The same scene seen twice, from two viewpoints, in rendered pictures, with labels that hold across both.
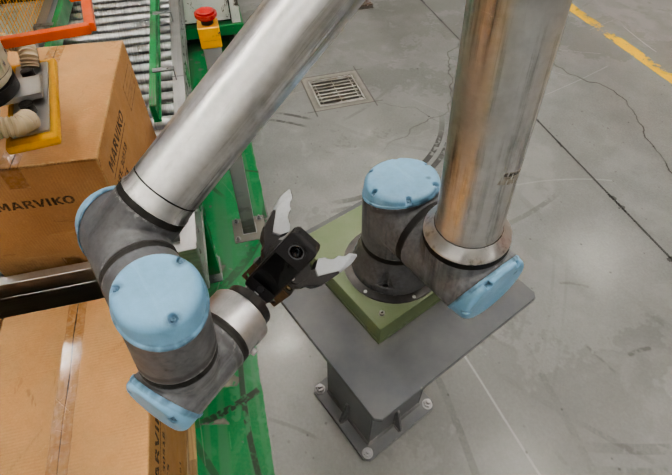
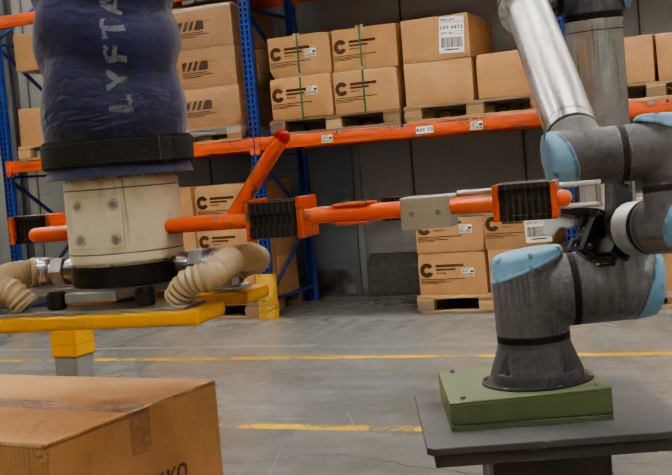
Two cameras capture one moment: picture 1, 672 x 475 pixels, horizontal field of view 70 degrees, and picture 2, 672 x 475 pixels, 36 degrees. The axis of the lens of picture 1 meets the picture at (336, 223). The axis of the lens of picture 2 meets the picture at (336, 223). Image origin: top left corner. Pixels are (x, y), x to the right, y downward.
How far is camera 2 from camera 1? 188 cm
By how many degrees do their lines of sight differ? 63
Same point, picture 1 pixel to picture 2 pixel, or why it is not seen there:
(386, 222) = (552, 278)
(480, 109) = (615, 99)
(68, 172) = (190, 410)
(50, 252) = not seen: outside the picture
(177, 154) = (580, 92)
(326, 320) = (558, 431)
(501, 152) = not seen: hidden behind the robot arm
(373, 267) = (550, 355)
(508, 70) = (621, 69)
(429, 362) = (655, 408)
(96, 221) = (579, 130)
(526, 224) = not seen: outside the picture
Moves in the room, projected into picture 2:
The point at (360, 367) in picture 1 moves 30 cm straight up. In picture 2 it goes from (631, 427) to (620, 269)
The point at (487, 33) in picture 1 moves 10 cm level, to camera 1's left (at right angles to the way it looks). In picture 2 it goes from (607, 51) to (585, 49)
